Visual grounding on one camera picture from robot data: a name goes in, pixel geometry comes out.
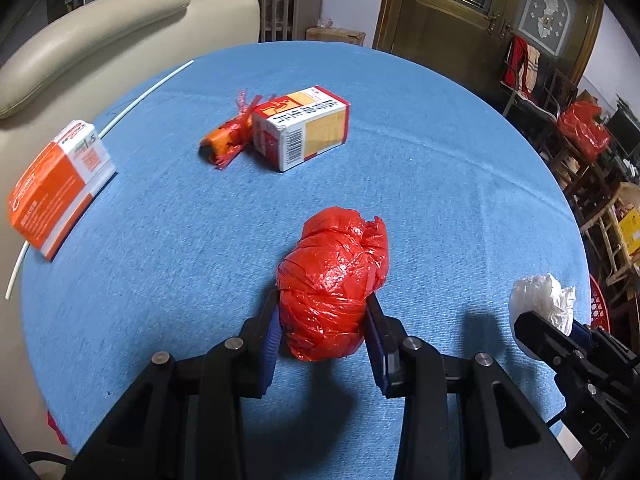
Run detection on white thin rod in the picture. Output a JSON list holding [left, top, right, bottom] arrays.
[[4, 58, 195, 301]]

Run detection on brown wooden door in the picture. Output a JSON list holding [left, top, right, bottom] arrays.
[[373, 0, 603, 105]]

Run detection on red yellow medicine box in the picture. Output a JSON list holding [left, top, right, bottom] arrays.
[[252, 86, 350, 172]]

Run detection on red plastic basket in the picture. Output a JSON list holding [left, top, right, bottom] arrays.
[[589, 275, 611, 332]]

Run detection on orange snack wrapper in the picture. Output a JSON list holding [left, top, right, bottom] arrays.
[[198, 90, 264, 170]]

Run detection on wooden stool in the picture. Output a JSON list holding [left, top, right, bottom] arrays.
[[580, 200, 639, 304]]

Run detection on red bag on chair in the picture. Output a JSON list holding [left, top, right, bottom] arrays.
[[556, 101, 611, 164]]

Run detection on yellow crate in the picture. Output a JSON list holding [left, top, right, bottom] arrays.
[[618, 207, 640, 256]]

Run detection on brown cardboard box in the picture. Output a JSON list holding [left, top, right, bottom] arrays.
[[305, 26, 366, 47]]

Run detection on orange white carton box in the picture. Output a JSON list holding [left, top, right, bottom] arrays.
[[8, 119, 116, 261]]

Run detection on red hanging clothes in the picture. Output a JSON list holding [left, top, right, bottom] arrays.
[[501, 36, 540, 100]]

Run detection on white plastic bag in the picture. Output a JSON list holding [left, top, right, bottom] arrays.
[[509, 274, 576, 361]]

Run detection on beige leather sofa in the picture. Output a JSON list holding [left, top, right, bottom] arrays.
[[1, 0, 259, 458]]

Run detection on red plastic bag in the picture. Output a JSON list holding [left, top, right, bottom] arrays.
[[277, 207, 390, 362]]

